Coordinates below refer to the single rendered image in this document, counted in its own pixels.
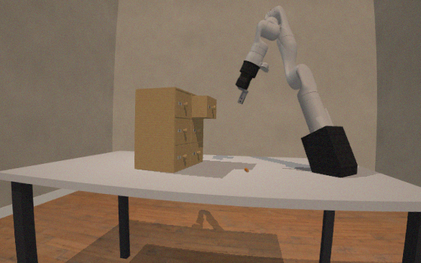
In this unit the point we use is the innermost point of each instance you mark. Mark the brown wooden drawer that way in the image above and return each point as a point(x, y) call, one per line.
point(203, 107)
point(182, 130)
point(196, 130)
point(182, 156)
point(196, 152)
point(183, 104)

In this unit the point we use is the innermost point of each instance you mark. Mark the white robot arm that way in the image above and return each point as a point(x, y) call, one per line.
point(298, 77)

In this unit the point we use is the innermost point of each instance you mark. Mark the small tan wooden chest of drawers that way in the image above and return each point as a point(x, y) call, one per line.
point(154, 134)

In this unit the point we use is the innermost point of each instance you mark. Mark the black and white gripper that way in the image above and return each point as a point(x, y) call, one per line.
point(249, 69)

